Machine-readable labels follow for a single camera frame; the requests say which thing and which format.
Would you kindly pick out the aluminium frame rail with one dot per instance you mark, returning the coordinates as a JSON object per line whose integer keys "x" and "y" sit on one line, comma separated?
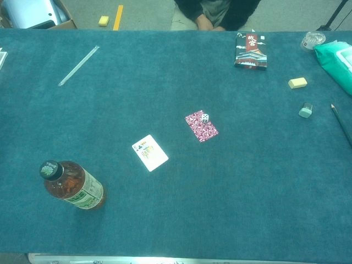
{"x": 110, "y": 260}

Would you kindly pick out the yellow sponge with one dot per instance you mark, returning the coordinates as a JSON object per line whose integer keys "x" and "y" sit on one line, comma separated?
{"x": 104, "y": 21}

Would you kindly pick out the grey plastic item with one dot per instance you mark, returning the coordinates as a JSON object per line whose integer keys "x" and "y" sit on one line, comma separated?
{"x": 27, "y": 11}

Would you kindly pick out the seated person in dark clothes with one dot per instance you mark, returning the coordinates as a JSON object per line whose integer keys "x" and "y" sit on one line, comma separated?
{"x": 242, "y": 13}

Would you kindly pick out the small white die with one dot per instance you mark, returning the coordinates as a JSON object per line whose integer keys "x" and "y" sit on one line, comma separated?
{"x": 204, "y": 117}

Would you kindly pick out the black stand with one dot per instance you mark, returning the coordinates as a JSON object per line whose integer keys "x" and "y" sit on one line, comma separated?
{"x": 326, "y": 27}

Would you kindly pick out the cream rectangular block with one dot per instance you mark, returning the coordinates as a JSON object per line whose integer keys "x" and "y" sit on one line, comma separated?
{"x": 297, "y": 82}

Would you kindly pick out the cardboard box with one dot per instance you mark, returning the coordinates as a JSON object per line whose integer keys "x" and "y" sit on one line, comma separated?
{"x": 66, "y": 24}

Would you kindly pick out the yellow floor tape strip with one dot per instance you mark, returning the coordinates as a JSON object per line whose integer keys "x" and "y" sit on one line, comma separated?
{"x": 118, "y": 17}

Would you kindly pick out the teal table cloth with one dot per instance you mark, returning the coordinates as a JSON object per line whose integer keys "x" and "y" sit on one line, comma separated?
{"x": 247, "y": 192}

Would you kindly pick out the dark palace print card box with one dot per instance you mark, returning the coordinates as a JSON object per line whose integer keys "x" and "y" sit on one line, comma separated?
{"x": 250, "y": 52}

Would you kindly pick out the king of clubs playing card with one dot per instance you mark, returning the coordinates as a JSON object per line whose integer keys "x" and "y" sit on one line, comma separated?
{"x": 150, "y": 154}

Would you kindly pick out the dark pencil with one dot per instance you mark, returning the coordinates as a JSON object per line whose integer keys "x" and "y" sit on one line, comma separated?
{"x": 341, "y": 123}

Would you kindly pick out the brown tea bottle green label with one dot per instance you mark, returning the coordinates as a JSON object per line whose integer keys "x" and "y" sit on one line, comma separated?
{"x": 78, "y": 190}

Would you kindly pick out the green wet wipes pack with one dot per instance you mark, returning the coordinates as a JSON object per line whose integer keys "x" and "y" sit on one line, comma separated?
{"x": 330, "y": 64}

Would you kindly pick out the red patterned playing card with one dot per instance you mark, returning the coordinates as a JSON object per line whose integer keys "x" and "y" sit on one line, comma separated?
{"x": 205, "y": 132}

